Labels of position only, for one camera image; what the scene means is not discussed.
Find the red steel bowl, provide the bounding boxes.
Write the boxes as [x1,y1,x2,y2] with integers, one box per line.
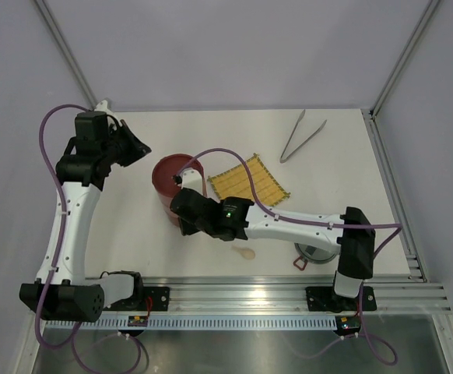
[152,170,181,199]
[160,196,179,222]
[167,216,181,228]

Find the metal tongs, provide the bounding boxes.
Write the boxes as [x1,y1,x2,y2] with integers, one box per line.
[279,109,328,164]

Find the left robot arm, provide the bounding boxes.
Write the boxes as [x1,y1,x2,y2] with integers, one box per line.
[19,110,151,323]

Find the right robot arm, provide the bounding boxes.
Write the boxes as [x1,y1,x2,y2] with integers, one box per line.
[170,188,376,309]

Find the beige spoon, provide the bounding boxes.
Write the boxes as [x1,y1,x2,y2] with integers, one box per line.
[231,246,256,260]

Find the bamboo woven tray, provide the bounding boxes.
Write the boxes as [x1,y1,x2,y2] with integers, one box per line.
[208,153,290,206]

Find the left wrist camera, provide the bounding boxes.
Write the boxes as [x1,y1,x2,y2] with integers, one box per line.
[93,99,114,116]

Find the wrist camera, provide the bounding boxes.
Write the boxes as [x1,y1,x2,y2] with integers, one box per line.
[93,99,114,116]
[180,168,206,196]

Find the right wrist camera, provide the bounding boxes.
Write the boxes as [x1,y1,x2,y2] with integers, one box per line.
[180,168,206,196]

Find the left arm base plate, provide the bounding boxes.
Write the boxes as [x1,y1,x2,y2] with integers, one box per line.
[104,286,170,312]

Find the white slotted cable duct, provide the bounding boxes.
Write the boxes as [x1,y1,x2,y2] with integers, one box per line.
[45,316,339,330]

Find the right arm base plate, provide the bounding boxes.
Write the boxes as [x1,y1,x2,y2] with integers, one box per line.
[305,286,378,313]

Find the aluminium rail frame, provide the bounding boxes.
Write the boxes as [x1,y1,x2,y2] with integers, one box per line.
[16,255,453,374]

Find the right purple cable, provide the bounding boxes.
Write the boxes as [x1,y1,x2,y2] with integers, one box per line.
[174,146,403,365]

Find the purple cable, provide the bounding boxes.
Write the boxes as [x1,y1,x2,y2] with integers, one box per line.
[174,146,403,365]
[34,103,149,372]

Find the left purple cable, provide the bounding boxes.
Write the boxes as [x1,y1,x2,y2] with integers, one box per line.
[34,103,149,372]

